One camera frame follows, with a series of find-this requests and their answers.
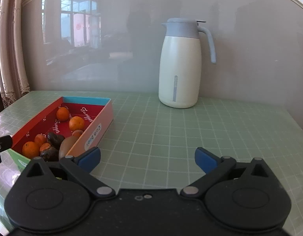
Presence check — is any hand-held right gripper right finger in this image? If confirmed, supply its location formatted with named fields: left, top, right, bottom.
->
left=180, top=147, right=276, bottom=198

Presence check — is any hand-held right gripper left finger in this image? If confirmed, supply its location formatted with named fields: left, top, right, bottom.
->
left=24, top=147, right=116, bottom=198

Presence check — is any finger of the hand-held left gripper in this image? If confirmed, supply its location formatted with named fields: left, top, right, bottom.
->
left=0, top=135, right=13, bottom=164

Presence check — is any brown kiwi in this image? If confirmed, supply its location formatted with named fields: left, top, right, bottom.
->
left=59, top=136, right=79, bottom=160

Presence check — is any orange mandarin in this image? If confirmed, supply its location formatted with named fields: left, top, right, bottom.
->
left=22, top=141, right=40, bottom=158
left=56, top=107, right=70, bottom=122
left=69, top=116, right=85, bottom=131

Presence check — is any colourful cardboard box red inside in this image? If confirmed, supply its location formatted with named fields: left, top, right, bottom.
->
left=10, top=96, right=114, bottom=171

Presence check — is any dark oval passion fruit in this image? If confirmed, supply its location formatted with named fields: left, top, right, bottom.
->
left=47, top=132, right=66, bottom=146

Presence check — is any large dark wrinkled fruit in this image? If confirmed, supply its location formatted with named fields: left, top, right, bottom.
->
left=40, top=147, right=60, bottom=162

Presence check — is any green grid table mat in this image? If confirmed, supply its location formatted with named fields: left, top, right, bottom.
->
left=0, top=90, right=303, bottom=236

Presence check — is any beige lace curtain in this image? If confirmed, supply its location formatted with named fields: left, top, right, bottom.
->
left=0, top=0, right=31, bottom=115

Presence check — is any cream and blue thermos jug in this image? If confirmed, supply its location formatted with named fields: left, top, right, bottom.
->
left=158, top=18, right=217, bottom=109

